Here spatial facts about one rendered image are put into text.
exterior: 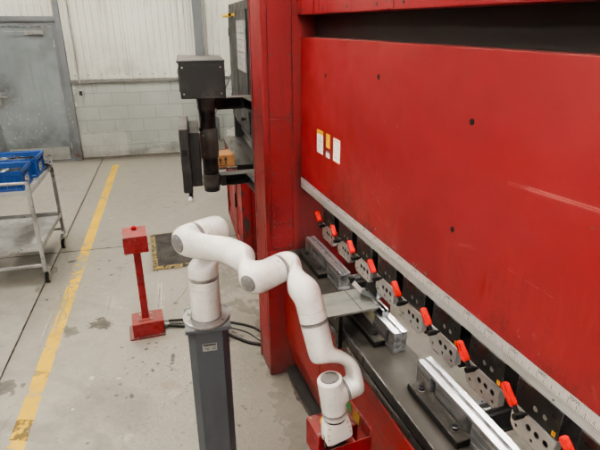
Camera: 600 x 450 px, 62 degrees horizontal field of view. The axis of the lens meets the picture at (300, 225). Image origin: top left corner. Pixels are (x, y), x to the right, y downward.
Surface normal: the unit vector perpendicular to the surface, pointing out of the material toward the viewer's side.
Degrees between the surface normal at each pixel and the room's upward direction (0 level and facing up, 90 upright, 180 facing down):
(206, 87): 90
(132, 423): 0
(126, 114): 90
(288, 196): 90
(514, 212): 90
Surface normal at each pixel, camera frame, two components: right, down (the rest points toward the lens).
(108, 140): 0.24, 0.36
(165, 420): 0.00, -0.93
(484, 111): -0.95, 0.12
